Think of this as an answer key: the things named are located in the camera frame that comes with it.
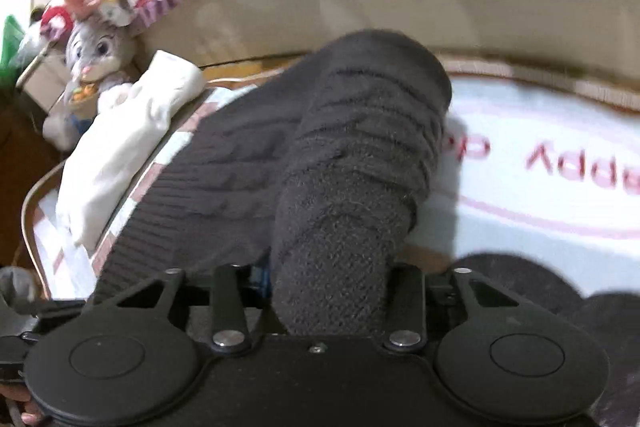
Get person's hand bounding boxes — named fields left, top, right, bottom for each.
left=0, top=384, right=46, bottom=426

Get dark brown knit sweater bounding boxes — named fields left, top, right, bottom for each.
left=93, top=30, right=452, bottom=335

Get folded white garment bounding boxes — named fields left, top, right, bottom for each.
left=55, top=51, right=205, bottom=251

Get grey bunny plush toy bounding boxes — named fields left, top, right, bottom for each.
left=40, top=0, right=136, bottom=152

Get checkered white pink rug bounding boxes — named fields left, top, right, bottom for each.
left=21, top=54, right=639, bottom=299

